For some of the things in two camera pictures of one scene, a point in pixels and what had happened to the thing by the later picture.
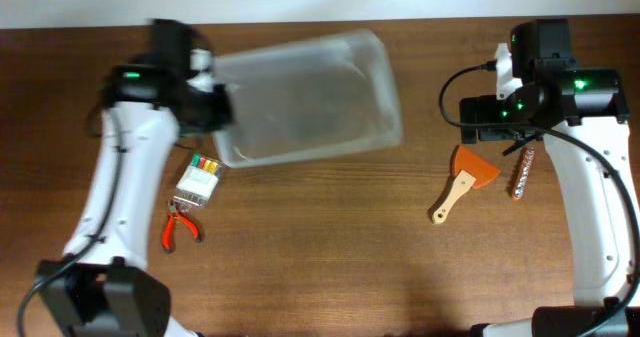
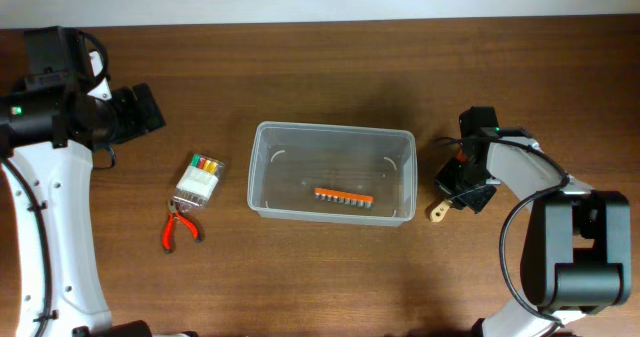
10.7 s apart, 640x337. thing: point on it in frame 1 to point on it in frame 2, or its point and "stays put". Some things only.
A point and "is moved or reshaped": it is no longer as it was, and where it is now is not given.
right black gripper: [482, 105] to [474, 202]
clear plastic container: [317, 97] to [328, 173]
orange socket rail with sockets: [523, 176] is moved or reshaped
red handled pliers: [174, 212] stays put
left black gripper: [223, 110] to [143, 121]
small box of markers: [198, 183] stays put
